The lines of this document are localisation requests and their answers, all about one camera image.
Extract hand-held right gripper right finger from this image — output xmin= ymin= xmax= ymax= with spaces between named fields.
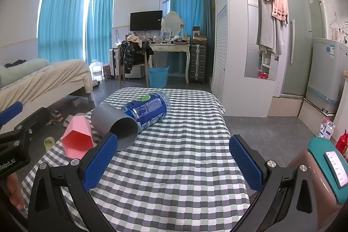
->
xmin=229 ymin=134 xmax=327 ymax=232

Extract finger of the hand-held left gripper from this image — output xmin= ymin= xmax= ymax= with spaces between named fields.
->
xmin=0 ymin=101 xmax=51 ymax=141

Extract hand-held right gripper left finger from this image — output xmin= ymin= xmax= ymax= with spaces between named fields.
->
xmin=27 ymin=132 xmax=119 ymax=232

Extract grey cup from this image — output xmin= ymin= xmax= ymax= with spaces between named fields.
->
xmin=91 ymin=102 xmax=139 ymax=151

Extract pink cup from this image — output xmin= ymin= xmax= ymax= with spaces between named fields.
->
xmin=61 ymin=116 xmax=94 ymax=160

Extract person's left hand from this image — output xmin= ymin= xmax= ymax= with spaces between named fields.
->
xmin=5 ymin=174 xmax=25 ymax=212

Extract yellow-green slipper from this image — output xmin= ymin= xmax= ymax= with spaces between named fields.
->
xmin=44 ymin=137 xmax=56 ymax=152

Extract white sneakers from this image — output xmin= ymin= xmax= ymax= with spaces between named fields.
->
xmin=45 ymin=110 xmax=64 ymax=126

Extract light green quilt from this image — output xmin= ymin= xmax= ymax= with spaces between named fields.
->
xmin=0 ymin=58 xmax=51 ymax=89

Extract white bed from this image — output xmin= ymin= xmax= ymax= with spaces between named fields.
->
xmin=0 ymin=58 xmax=94 ymax=136

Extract bed with beige cover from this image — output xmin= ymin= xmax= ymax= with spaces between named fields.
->
xmin=0 ymin=59 xmax=94 ymax=113

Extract blue label plastic bottle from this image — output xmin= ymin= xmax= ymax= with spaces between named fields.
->
xmin=120 ymin=92 xmax=172 ymax=135

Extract checkered tablecloth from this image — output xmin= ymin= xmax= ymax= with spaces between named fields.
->
xmin=20 ymin=87 xmax=252 ymax=232

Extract clear water jug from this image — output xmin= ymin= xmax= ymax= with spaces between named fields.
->
xmin=90 ymin=59 xmax=104 ymax=82

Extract white plastic packet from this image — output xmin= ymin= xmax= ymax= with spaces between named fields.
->
xmin=318 ymin=117 xmax=335 ymax=139

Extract white suitcase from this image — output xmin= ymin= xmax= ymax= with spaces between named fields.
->
xmin=109 ymin=48 xmax=120 ymax=77

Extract wooden chair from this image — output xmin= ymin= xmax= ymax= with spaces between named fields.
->
xmin=118 ymin=47 xmax=151 ymax=87

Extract red bottle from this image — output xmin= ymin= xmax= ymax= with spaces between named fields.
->
xmin=335 ymin=129 xmax=348 ymax=160

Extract blue plastic basket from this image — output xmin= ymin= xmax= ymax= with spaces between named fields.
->
xmin=147 ymin=66 xmax=170 ymax=88

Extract wide teal window curtain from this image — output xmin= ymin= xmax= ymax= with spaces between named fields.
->
xmin=37 ymin=0 xmax=86 ymax=61

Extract white wardrobe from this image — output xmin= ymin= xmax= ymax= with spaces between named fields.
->
xmin=209 ymin=0 xmax=286 ymax=117

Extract black jacket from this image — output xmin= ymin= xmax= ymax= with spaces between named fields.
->
xmin=120 ymin=40 xmax=154 ymax=74

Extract dark suitcase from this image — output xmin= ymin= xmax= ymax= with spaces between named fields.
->
xmin=189 ymin=44 xmax=209 ymax=83

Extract white washing machine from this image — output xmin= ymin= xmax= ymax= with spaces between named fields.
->
xmin=306 ymin=38 xmax=348 ymax=115

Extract narrow teal window curtain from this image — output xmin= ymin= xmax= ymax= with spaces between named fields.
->
xmin=85 ymin=0 xmax=116 ymax=77

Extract frosted glass door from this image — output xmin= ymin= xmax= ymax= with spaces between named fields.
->
xmin=279 ymin=0 xmax=327 ymax=99

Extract white dressing desk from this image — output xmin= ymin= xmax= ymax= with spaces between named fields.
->
xmin=149 ymin=42 xmax=191 ymax=84

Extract grey hanging clothes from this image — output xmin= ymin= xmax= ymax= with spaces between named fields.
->
xmin=257 ymin=0 xmax=284 ymax=55

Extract cardboard box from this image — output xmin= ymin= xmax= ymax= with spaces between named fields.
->
xmin=192 ymin=27 xmax=208 ymax=45

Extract black television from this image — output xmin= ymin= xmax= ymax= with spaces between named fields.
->
xmin=130 ymin=10 xmax=163 ymax=31

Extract round white mirror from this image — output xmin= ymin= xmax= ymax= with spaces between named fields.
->
xmin=162 ymin=11 xmax=183 ymax=37

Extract pink hanging towel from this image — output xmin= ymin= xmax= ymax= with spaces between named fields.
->
xmin=263 ymin=0 xmax=289 ymax=25

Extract tall teal curtain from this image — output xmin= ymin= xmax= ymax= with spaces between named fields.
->
xmin=170 ymin=0 xmax=215 ymax=81

